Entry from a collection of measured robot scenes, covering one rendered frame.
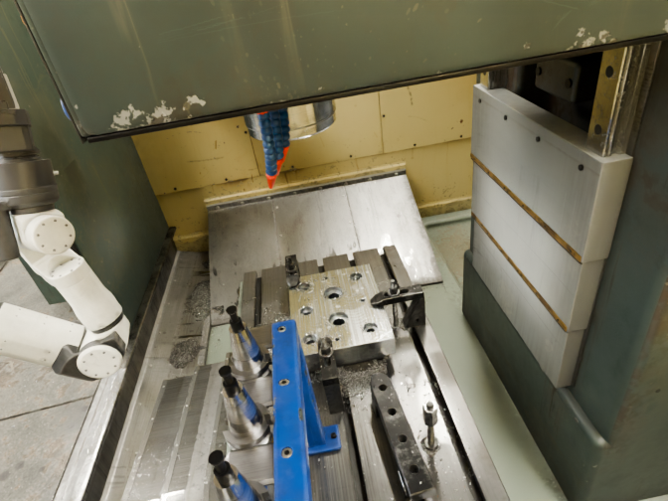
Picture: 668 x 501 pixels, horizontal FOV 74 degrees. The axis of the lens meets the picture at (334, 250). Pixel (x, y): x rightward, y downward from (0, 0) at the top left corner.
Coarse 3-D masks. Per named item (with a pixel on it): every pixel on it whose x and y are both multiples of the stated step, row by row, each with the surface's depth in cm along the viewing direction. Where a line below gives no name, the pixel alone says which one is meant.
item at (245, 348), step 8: (248, 328) 64; (232, 336) 63; (240, 336) 62; (248, 336) 63; (232, 344) 64; (240, 344) 63; (248, 344) 64; (256, 344) 66; (240, 352) 64; (248, 352) 64; (256, 352) 65; (240, 360) 64; (248, 360) 64; (256, 360) 65; (240, 368) 65; (248, 368) 65
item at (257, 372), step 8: (264, 352) 68; (232, 360) 68; (264, 360) 67; (232, 368) 66; (256, 368) 65; (264, 368) 66; (240, 376) 65; (248, 376) 64; (256, 376) 65; (264, 376) 66
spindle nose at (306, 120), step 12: (288, 108) 68; (300, 108) 69; (312, 108) 70; (324, 108) 71; (252, 120) 71; (300, 120) 70; (312, 120) 71; (324, 120) 72; (252, 132) 74; (288, 132) 71; (300, 132) 71; (312, 132) 72
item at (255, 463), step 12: (264, 444) 56; (228, 456) 55; (240, 456) 55; (252, 456) 55; (264, 456) 54; (240, 468) 54; (252, 468) 53; (264, 468) 53; (252, 480) 52; (264, 480) 52
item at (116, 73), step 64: (64, 0) 37; (128, 0) 38; (192, 0) 38; (256, 0) 39; (320, 0) 39; (384, 0) 40; (448, 0) 41; (512, 0) 41; (576, 0) 42; (640, 0) 43; (64, 64) 40; (128, 64) 40; (192, 64) 41; (256, 64) 42; (320, 64) 42; (384, 64) 43; (448, 64) 44; (512, 64) 45; (128, 128) 44
